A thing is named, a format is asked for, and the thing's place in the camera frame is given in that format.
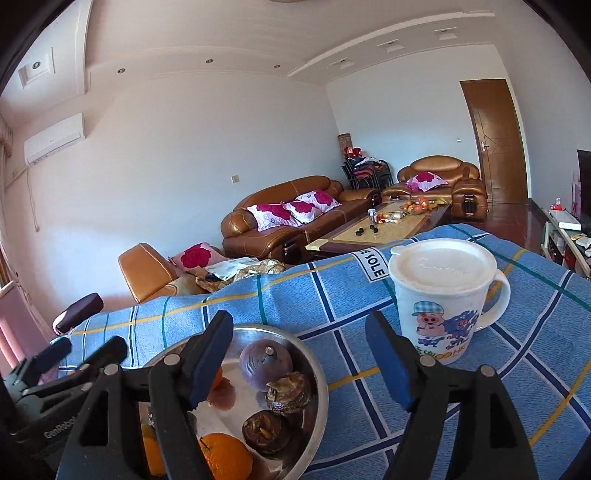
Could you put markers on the pile of clothes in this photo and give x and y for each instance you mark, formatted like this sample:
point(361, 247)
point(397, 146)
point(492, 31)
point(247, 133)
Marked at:
point(240, 272)

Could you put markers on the glass jar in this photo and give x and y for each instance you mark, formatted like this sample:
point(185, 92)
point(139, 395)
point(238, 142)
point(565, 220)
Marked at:
point(371, 217)

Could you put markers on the white cartoon mug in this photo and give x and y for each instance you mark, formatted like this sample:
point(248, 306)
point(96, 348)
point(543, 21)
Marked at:
point(438, 323)

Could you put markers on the tall patterned vase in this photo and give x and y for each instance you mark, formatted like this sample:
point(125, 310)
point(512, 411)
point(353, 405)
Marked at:
point(345, 145)

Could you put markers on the white mug lid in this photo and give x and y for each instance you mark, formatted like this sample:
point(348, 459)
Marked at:
point(443, 265)

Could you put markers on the brown leather sofa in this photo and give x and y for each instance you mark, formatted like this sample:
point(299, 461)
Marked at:
point(244, 235)

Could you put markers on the brown wooden door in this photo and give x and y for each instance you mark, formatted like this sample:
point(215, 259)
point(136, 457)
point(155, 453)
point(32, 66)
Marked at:
point(496, 138)

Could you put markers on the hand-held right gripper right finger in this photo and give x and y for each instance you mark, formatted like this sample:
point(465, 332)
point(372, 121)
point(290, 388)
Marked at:
point(392, 369)

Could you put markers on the white air conditioner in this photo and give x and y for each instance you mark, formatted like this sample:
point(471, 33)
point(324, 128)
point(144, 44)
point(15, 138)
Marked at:
point(55, 138)

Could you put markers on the orange leather armchair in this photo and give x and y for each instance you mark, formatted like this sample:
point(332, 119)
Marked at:
point(143, 270)

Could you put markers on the metal bowl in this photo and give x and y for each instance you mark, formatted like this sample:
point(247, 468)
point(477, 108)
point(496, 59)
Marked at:
point(221, 427)

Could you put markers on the large orange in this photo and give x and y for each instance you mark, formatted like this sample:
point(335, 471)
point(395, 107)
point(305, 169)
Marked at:
point(228, 457)

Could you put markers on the television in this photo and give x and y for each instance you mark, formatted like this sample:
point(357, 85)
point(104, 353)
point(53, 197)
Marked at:
point(585, 182)

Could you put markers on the red floral cushion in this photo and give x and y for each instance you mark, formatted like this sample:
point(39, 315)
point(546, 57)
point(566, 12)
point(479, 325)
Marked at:
point(196, 256)

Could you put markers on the pink curtain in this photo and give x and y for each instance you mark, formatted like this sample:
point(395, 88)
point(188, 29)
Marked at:
point(18, 318)

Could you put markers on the wooden coffee table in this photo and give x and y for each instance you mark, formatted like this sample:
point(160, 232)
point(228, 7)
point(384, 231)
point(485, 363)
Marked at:
point(397, 228)

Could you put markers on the television stand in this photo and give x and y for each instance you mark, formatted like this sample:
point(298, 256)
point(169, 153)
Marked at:
point(565, 244)

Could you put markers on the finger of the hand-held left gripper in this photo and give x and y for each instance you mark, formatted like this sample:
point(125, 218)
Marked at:
point(104, 353)
point(48, 357)

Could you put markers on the blue plaid blanket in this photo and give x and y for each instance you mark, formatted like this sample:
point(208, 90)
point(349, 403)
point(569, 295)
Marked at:
point(323, 300)

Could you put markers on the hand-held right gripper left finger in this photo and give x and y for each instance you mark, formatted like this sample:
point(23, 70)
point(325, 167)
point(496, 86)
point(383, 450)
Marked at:
point(210, 364)

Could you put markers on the plate of snacks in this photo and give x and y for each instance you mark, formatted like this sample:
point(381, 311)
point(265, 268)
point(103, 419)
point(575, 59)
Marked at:
point(418, 206)

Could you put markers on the stack of dark chairs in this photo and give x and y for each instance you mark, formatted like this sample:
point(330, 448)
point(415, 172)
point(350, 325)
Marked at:
point(364, 173)

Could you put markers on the dark maroon seat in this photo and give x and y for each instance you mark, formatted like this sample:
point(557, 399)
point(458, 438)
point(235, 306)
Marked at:
point(76, 314)

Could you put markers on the brown leather armchair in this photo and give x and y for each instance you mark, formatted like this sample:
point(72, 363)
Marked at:
point(461, 173)

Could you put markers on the cut passion fruit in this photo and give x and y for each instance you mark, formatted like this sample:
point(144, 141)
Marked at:
point(265, 431)

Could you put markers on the white flat box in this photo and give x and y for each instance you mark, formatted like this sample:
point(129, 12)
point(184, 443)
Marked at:
point(565, 220)

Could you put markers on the small floral cushion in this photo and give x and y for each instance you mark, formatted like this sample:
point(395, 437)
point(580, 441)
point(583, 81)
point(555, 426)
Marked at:
point(427, 181)

